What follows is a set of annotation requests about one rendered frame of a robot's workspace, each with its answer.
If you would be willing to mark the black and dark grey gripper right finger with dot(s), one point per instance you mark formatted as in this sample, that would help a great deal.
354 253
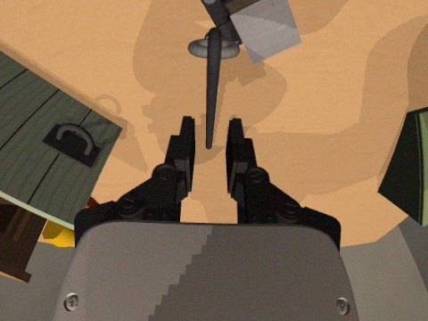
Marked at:
264 203

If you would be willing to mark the small brown wooden cabinet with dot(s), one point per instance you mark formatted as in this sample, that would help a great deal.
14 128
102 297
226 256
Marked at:
47 171

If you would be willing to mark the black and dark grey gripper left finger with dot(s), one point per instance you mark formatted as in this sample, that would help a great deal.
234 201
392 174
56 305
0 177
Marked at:
155 198

